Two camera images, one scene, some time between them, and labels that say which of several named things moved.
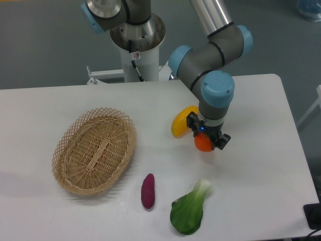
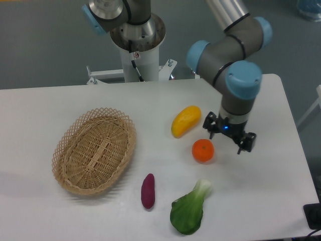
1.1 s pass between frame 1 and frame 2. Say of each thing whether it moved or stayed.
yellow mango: stayed
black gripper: moved
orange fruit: moved
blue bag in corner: stayed
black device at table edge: stayed
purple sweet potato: stayed
